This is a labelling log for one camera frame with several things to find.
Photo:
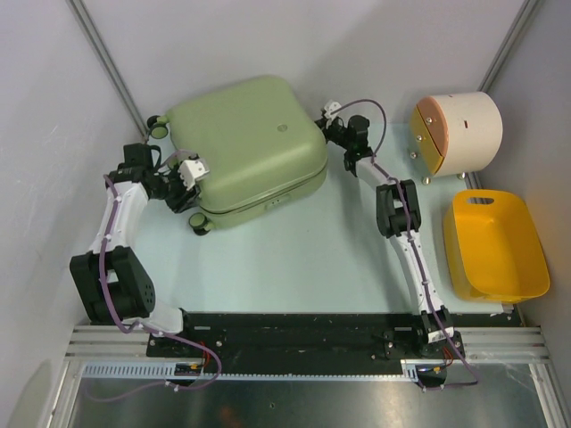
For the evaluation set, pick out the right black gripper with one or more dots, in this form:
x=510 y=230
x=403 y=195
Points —
x=326 y=131

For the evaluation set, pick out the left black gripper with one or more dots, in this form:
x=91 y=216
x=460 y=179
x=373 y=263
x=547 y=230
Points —
x=185 y=198

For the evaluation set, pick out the green hard-shell suitcase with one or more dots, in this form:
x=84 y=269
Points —
x=261 y=147

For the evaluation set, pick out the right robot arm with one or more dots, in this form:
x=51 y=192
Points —
x=398 y=219

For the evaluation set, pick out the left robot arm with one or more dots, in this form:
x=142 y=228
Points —
x=112 y=283

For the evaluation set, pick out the white cylindrical container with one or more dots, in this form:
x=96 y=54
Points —
x=454 y=134

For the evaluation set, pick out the yellow plastic basket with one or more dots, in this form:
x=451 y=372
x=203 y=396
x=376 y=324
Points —
x=493 y=250

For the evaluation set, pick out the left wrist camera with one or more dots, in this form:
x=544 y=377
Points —
x=192 y=171

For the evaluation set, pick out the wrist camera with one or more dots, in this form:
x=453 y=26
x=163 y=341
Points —
x=192 y=171
x=331 y=110

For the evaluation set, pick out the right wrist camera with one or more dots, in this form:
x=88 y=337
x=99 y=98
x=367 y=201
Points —
x=331 y=110

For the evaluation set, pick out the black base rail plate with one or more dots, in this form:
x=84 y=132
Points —
x=312 y=344

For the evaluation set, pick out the left corner aluminium post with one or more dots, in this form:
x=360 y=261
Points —
x=94 y=38

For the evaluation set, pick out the corner aluminium post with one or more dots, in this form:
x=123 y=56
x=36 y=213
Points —
x=94 y=38
x=517 y=30

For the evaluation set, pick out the white slotted cable duct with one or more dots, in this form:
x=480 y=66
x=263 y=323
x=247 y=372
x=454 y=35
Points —
x=285 y=373

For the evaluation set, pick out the right corner aluminium post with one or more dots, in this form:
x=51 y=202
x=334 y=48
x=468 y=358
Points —
x=517 y=30

